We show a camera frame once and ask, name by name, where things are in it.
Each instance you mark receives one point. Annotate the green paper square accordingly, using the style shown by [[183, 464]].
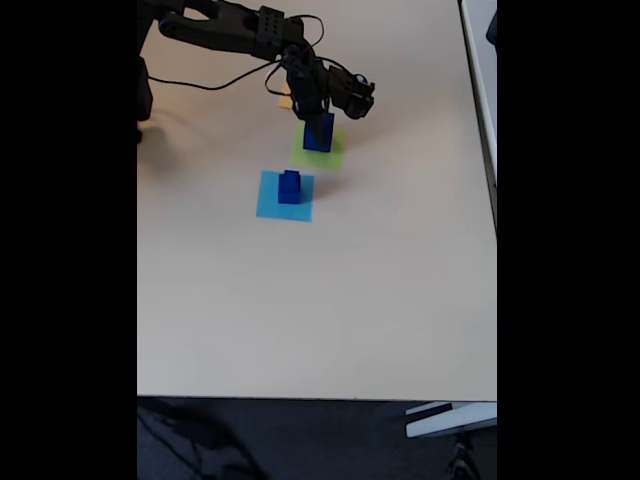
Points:
[[332, 159]]

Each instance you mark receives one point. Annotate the white neighbouring table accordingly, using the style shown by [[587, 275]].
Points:
[[482, 90]]

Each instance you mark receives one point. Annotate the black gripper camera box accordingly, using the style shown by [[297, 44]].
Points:
[[352, 95]]

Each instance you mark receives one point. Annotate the light blue paper square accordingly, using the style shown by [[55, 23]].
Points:
[[267, 205]]

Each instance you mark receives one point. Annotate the large blue cube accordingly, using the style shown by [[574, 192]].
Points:
[[327, 140]]

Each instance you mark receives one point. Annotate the dark blue object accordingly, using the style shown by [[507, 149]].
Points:
[[492, 27]]

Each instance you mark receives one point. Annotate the orange paper square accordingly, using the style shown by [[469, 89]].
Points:
[[285, 97]]

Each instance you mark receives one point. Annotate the medium blue cube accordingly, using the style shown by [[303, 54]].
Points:
[[289, 198]]

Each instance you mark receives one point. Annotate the white table foot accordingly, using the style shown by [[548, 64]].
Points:
[[450, 420]]

